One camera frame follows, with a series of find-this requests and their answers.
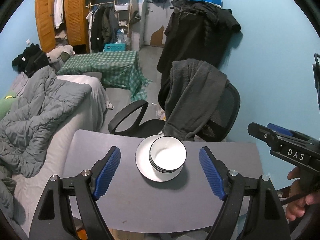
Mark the black clothes pile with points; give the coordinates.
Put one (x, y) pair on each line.
(30, 57)

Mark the grey door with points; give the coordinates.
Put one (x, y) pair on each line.
(150, 30)

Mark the dark grey fleece robe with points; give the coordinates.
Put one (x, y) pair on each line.
(190, 92)

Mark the person's right hand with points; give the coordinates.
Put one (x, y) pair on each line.
(296, 207)

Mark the white plate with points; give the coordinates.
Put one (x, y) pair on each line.
(142, 160)

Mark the black mesh office chair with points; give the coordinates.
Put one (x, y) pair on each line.
(225, 110)

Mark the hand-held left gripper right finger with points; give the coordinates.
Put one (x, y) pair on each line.
(211, 173)

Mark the black hanging coats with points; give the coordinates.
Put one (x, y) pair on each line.
(200, 37)

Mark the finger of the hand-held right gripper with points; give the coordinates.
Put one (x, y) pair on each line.
(260, 132)
(277, 128)

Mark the green plush toy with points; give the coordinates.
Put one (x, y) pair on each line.
(6, 106)

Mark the grey quilted duvet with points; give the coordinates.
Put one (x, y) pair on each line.
(37, 120)

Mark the green checkered tablecloth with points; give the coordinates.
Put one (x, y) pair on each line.
(100, 65)

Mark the white bowl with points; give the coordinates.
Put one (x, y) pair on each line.
(167, 157)
(170, 176)
(156, 168)

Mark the clear water jug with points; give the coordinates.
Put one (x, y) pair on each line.
(120, 37)

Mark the wooden shelf unit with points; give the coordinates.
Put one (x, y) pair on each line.
(122, 6)

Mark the wooden louvered wardrobe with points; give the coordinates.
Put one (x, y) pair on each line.
(75, 10)

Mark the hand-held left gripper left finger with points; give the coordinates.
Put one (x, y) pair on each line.
(107, 172)

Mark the dark hanging hat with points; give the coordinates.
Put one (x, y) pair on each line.
(136, 17)

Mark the light clothes pile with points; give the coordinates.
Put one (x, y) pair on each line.
(58, 53)

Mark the blue plastic crate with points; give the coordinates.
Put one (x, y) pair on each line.
(115, 47)

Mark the white bed sheet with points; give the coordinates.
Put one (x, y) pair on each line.
(82, 110)

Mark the white hanging shirt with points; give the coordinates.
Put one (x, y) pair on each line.
(58, 7)

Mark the dark hanging clothes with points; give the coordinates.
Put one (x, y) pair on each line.
(100, 27)

